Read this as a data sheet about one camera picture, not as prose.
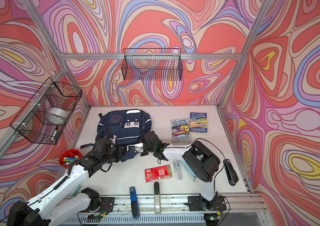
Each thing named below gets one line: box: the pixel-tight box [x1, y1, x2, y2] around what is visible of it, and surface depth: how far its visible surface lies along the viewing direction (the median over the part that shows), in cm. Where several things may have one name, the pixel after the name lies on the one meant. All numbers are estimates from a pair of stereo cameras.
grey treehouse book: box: [171, 118, 191, 142], surface depth 103 cm
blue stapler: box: [129, 186, 141, 220], surface depth 74 cm
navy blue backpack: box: [80, 109, 152, 162], surface depth 103 cm
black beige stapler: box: [154, 181, 161, 214], surface depth 75 cm
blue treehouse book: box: [189, 112, 208, 133], surface depth 107 cm
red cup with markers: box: [58, 148, 83, 170], surface depth 80 cm
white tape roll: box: [45, 107, 69, 126], surface depth 73 cm
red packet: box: [144, 164, 173, 183], surface depth 86 cm
